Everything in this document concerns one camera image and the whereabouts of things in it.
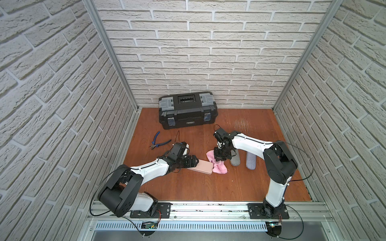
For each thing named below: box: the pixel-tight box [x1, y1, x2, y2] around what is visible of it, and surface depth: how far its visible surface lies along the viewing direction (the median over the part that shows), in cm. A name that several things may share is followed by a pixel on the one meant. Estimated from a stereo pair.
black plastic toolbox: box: [158, 91, 219, 130], surface depth 100 cm
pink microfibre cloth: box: [206, 150, 228, 175], surface depth 87 cm
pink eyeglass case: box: [186, 159, 214, 175], surface depth 87 cm
